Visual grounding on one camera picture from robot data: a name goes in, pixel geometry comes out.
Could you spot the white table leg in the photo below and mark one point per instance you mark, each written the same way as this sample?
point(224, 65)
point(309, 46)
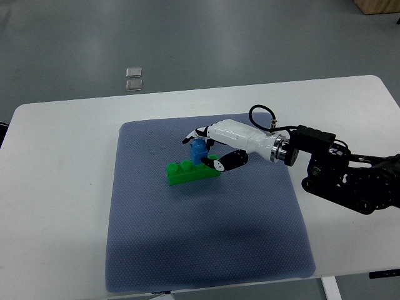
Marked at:
point(331, 289)

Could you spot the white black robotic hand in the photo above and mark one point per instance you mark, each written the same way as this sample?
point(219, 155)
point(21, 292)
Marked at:
point(244, 139)

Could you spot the wooden box corner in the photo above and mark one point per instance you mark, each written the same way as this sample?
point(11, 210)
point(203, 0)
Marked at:
point(370, 7)

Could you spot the blue toy block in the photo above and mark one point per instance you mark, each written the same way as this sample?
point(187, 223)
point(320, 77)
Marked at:
point(197, 151)

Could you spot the lower metal floor plate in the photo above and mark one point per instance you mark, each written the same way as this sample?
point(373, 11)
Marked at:
point(134, 85)

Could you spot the upper metal floor plate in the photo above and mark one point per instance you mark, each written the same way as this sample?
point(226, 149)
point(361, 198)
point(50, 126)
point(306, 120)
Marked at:
point(134, 72)

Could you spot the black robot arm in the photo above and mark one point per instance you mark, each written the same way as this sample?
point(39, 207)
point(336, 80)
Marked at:
point(361, 183)

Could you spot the metal floor plate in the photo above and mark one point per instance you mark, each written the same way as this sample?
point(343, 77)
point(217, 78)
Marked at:
point(134, 85)
point(134, 72)

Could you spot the green four-stud toy block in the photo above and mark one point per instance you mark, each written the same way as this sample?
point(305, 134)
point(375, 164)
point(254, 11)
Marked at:
point(186, 171)

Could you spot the blue-grey textured mat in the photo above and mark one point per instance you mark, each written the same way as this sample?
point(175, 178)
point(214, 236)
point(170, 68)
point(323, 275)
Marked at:
point(242, 226)

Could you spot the black table control panel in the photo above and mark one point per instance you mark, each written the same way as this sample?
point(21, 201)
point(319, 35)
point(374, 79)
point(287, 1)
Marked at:
point(384, 274)

